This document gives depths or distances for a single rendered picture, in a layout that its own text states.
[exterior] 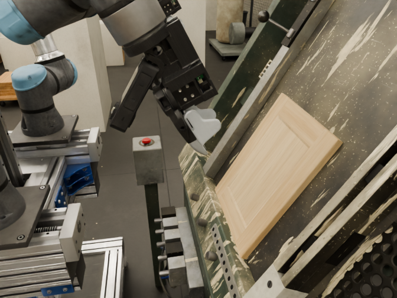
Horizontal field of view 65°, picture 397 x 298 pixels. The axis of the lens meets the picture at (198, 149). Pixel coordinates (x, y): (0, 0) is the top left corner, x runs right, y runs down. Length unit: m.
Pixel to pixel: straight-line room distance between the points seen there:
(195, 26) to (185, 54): 4.35
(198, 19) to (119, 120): 4.35
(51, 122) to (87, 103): 2.19
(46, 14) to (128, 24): 0.10
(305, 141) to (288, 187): 0.13
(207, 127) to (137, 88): 0.12
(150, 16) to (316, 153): 0.54
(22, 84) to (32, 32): 0.78
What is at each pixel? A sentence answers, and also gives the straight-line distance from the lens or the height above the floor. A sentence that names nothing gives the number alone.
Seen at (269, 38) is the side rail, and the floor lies 1.34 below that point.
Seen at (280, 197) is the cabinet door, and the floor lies 1.07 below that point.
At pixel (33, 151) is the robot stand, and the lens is 1.34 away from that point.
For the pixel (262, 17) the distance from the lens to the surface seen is 1.08.
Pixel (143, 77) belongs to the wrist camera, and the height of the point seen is 1.45.
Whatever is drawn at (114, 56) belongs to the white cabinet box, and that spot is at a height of 0.17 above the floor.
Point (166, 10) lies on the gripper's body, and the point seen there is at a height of 1.46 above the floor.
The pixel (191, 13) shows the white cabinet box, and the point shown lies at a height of 1.00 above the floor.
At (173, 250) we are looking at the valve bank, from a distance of 1.09.
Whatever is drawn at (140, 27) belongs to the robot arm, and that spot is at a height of 1.52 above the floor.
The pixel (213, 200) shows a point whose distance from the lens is 1.06.
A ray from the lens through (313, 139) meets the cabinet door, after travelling 0.83.
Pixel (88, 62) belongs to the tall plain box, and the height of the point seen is 0.77.
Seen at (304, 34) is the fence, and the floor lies 1.40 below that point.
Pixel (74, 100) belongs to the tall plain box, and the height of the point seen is 0.38.
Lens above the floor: 1.58
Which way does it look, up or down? 31 degrees down
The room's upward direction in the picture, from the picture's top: straight up
